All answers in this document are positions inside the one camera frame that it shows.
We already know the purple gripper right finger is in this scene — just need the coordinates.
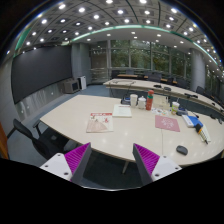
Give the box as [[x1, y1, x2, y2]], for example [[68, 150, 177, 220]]
[[133, 143, 181, 185]]

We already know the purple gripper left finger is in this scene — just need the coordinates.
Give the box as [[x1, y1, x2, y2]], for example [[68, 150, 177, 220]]
[[41, 143, 92, 185]]

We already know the black computer mouse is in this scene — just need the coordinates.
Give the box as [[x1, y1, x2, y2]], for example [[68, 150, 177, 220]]
[[176, 145, 188, 155]]

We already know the pink mouse pad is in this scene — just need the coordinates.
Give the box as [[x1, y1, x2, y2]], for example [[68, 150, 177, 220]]
[[155, 115, 180, 132]]

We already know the black office chair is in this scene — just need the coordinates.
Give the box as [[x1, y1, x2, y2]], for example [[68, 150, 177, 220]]
[[13, 119, 78, 160]]

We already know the red and white magazine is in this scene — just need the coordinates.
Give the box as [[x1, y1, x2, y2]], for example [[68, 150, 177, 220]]
[[86, 113, 113, 133]]

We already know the blue book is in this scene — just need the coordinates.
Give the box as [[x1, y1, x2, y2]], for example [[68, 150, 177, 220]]
[[182, 115, 202, 127]]

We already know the black and yellow marker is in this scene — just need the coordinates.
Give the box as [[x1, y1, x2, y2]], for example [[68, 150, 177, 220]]
[[195, 124, 208, 144]]

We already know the white booklet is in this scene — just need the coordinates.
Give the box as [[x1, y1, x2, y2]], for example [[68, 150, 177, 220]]
[[112, 104, 132, 118]]

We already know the green paper cup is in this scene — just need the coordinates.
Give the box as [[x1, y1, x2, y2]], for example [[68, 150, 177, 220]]
[[171, 102, 180, 115]]

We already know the red thermos bottle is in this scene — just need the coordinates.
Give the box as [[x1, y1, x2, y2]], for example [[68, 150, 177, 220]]
[[146, 90, 154, 111]]

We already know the white cup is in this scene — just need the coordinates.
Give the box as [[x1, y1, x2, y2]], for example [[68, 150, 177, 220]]
[[130, 94, 138, 107]]

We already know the large dark wall screen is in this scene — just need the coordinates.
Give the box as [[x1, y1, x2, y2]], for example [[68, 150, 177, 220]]
[[11, 46, 72, 104]]

